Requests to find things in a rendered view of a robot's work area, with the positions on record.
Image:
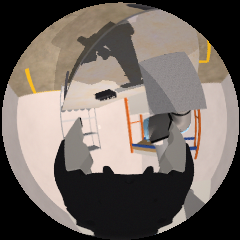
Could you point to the black lighting desk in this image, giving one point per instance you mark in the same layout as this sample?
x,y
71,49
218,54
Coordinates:
x,y
104,94

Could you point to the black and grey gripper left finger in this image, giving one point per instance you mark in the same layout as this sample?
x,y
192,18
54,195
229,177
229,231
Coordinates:
x,y
73,160

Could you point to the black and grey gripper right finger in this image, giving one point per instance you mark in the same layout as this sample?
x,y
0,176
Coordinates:
x,y
177,160

